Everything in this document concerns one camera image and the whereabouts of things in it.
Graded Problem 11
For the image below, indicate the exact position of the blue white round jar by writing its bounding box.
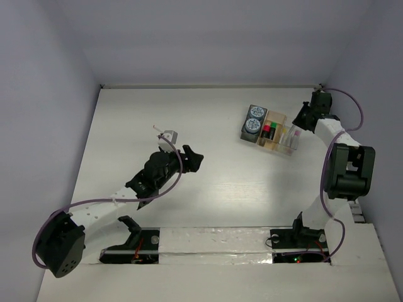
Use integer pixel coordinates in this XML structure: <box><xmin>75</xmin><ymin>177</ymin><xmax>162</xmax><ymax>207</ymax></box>
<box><xmin>248</xmin><ymin>106</ymin><xmax>266</xmax><ymax>120</ymax></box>

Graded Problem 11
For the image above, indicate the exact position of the clear plastic bin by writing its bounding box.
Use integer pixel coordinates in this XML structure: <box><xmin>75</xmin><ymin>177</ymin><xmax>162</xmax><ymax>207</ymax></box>
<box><xmin>276</xmin><ymin>125</ymin><xmax>302</xmax><ymax>156</ymax></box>

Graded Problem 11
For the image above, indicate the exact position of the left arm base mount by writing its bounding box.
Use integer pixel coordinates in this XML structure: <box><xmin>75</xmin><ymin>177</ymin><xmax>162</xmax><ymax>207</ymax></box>
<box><xmin>99</xmin><ymin>215</ymin><xmax>160</xmax><ymax>264</ymax></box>

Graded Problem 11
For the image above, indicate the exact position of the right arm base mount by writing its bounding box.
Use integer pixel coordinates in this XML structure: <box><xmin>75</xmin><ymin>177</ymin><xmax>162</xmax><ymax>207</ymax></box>
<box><xmin>265</xmin><ymin>212</ymin><xmax>330</xmax><ymax>263</ymax></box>

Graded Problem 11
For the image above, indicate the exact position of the pink cap marker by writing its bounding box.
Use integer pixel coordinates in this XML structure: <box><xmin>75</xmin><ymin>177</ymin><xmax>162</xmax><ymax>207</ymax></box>
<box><xmin>290</xmin><ymin>130</ymin><xmax>300</xmax><ymax>150</ymax></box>

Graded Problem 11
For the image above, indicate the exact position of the purple cable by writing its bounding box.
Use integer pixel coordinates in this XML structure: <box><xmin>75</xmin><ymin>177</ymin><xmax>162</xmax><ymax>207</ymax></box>
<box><xmin>31</xmin><ymin>135</ymin><xmax>183</xmax><ymax>268</ymax></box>
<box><xmin>319</xmin><ymin>87</ymin><xmax>365</xmax><ymax>262</ymax></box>

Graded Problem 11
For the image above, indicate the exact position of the silver taped strip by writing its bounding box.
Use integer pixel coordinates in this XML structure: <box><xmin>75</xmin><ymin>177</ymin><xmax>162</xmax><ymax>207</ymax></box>
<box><xmin>158</xmin><ymin>227</ymin><xmax>273</xmax><ymax>265</ymax></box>

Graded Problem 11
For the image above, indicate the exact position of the dark grey plastic bin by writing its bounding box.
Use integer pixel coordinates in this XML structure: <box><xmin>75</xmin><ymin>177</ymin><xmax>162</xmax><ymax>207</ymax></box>
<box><xmin>240</xmin><ymin>107</ymin><xmax>268</xmax><ymax>143</ymax></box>

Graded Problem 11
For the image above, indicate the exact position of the yellow end marker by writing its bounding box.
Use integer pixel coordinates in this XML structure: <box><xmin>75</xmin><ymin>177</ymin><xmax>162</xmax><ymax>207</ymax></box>
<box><xmin>279</xmin><ymin>127</ymin><xmax>288</xmax><ymax>144</ymax></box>

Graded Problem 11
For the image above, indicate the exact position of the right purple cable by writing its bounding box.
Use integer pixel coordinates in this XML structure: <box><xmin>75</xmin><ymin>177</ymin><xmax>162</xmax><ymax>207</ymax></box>
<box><xmin>319</xmin><ymin>87</ymin><xmax>365</xmax><ymax>262</ymax></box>

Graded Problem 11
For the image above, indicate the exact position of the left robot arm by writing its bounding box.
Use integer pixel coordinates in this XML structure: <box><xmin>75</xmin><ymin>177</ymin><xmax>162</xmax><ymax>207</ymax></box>
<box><xmin>31</xmin><ymin>145</ymin><xmax>204</xmax><ymax>278</ymax></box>

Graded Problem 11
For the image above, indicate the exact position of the black green highlighter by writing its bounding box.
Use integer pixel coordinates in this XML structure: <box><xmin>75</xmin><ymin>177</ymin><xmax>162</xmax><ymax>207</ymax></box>
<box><xmin>268</xmin><ymin>125</ymin><xmax>276</xmax><ymax>140</ymax></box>

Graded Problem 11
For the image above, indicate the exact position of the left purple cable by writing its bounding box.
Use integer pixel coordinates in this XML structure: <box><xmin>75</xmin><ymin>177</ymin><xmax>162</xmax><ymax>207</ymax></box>
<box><xmin>31</xmin><ymin>135</ymin><xmax>183</xmax><ymax>268</ymax></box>

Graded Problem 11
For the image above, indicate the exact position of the orange cap marker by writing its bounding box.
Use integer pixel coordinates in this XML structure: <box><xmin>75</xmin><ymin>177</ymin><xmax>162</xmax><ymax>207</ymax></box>
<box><xmin>153</xmin><ymin>125</ymin><xmax>164</xmax><ymax>133</ymax></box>

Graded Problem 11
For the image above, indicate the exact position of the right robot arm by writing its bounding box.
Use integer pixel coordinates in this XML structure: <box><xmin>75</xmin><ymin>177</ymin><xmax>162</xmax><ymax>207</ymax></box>
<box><xmin>290</xmin><ymin>88</ymin><xmax>375</xmax><ymax>247</ymax></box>

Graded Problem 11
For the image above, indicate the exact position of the black pink highlighter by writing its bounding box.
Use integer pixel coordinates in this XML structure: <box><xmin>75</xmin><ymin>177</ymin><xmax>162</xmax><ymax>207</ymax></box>
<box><xmin>260</xmin><ymin>126</ymin><xmax>270</xmax><ymax>138</ymax></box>

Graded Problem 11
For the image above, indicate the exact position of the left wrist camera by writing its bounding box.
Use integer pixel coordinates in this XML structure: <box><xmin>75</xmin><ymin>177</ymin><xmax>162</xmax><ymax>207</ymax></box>
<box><xmin>158</xmin><ymin>130</ymin><xmax>178</xmax><ymax>153</ymax></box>

